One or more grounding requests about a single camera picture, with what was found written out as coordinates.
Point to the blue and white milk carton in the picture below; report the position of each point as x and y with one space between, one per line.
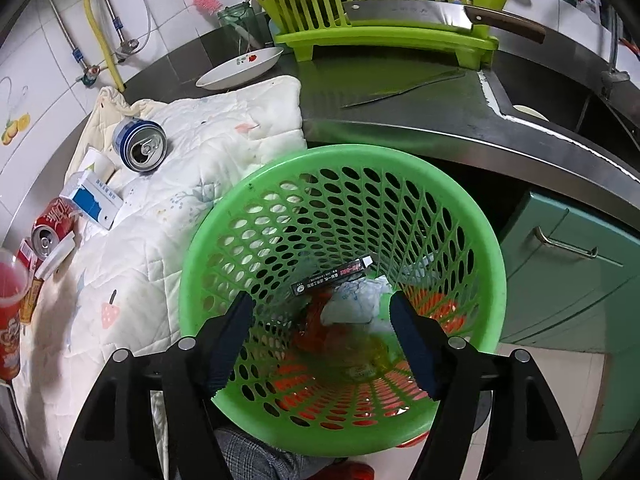
95 200

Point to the chrome faucet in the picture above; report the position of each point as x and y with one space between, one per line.
614 60

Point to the black glue box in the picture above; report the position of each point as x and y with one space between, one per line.
325 280

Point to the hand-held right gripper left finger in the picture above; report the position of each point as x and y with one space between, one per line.
227 350

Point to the red instant noodle cup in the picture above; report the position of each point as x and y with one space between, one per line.
10 340

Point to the steel sink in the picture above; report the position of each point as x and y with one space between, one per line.
560 100

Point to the cream quilted printed blanket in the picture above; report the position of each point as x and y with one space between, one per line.
165 240

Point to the blue soda can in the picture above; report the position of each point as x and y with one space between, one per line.
127 132

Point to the white plate with red print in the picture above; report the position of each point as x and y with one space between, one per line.
235 72

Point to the person's grey plaid trouser leg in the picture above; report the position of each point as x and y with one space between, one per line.
260 455

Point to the green cabinet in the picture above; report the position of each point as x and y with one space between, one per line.
565 300

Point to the pink bottle brush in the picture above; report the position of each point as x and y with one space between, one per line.
205 2

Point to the white plastic lid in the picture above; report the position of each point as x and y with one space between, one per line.
57 258

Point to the yellow clear wrapper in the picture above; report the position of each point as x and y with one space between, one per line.
367 355

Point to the green plastic dish rack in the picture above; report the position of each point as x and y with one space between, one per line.
310 5

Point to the red soda can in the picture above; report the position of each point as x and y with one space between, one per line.
55 217

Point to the orange snack packet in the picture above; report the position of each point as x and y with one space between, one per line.
315 325

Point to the white paper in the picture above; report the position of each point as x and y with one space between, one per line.
355 300

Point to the white bowl in sink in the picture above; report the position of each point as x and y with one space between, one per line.
530 112

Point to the green plastic mesh basket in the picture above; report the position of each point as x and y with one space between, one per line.
240 220

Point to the green glass jar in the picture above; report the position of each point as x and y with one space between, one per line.
237 25

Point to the pale blue bottle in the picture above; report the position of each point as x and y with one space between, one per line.
274 29

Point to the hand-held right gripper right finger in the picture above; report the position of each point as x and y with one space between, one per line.
417 350

